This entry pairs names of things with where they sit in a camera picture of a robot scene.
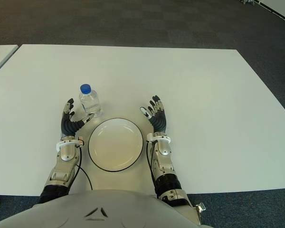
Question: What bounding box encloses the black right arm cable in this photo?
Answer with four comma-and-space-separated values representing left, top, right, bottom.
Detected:
145, 140, 159, 193

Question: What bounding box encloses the clear water bottle blue cap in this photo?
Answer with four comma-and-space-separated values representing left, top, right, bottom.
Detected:
78, 83, 103, 118

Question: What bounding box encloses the grey robot torso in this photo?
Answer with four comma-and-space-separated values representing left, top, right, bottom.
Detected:
0, 189, 202, 228

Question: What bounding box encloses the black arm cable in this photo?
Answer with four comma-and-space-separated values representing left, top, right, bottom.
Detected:
145, 140, 159, 193
72, 144, 94, 190

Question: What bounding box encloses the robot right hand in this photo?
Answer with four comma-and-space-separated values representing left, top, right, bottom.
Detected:
139, 95, 168, 133

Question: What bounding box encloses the white plate black rim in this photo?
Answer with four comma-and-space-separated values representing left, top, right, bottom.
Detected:
87, 117, 144, 172

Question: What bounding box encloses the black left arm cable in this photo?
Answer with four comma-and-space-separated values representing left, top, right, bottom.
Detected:
72, 144, 94, 190

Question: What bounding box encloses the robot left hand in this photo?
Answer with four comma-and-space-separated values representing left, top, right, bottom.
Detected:
60, 97, 95, 138

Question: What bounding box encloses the white background table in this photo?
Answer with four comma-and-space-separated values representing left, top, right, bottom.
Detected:
260, 0, 285, 22

